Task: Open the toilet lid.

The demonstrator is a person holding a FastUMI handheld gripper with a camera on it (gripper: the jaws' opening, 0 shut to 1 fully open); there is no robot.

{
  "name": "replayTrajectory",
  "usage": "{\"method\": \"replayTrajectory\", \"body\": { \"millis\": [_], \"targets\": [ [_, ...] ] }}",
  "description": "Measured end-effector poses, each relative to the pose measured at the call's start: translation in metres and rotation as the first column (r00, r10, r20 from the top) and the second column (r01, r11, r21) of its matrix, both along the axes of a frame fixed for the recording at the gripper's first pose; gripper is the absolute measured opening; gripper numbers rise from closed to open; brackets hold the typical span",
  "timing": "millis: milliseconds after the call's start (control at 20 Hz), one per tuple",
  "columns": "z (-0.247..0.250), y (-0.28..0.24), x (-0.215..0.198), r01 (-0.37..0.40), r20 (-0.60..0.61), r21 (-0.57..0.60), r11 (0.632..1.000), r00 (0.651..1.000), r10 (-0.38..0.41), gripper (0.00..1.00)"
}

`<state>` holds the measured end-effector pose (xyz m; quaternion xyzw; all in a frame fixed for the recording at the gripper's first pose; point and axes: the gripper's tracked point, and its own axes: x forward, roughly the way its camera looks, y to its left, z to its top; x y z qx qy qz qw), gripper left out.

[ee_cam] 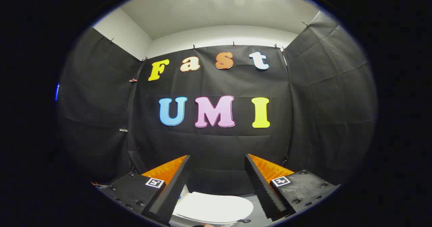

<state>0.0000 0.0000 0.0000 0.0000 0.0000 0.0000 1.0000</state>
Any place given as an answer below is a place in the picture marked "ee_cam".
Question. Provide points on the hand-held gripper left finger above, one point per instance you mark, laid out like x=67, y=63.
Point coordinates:
x=175, y=186

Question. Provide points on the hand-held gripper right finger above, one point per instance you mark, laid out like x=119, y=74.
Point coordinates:
x=261, y=186

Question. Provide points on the black backdrop cloth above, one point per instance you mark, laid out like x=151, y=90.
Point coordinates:
x=216, y=142

